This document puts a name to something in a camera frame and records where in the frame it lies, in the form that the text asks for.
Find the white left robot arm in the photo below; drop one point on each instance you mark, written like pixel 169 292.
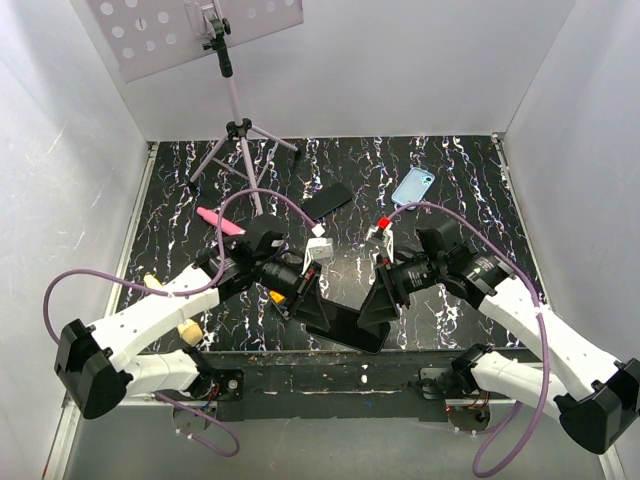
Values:
pixel 102 363

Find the orange and blue toy blocks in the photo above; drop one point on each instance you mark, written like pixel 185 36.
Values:
pixel 277 298

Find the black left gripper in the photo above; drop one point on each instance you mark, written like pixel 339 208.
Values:
pixel 307 305

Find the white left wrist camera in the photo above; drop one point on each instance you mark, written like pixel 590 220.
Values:
pixel 317 249

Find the lilac music stand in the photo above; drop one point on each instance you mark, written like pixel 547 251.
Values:
pixel 150 37

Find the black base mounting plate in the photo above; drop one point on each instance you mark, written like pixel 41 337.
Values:
pixel 336 384

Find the light blue phone case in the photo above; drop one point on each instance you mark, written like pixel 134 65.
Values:
pixel 413 187

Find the wooden handled tool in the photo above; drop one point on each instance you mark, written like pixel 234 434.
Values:
pixel 189 330

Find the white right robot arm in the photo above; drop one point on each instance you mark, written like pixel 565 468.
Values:
pixel 593 394

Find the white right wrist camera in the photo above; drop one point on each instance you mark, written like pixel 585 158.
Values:
pixel 382 236

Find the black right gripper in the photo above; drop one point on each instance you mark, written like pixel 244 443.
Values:
pixel 388 290

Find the pink cylindrical stick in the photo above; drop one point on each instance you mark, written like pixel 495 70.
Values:
pixel 214 219

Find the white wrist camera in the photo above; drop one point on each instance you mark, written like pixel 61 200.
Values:
pixel 382 236
pixel 317 249

